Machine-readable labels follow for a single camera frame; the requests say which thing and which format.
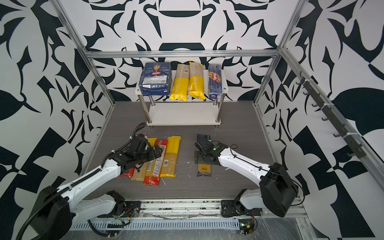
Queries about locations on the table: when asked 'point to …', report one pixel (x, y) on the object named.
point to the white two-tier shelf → (183, 114)
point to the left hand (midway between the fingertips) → (157, 150)
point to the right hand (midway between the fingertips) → (202, 158)
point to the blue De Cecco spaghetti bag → (204, 170)
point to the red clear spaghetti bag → (153, 172)
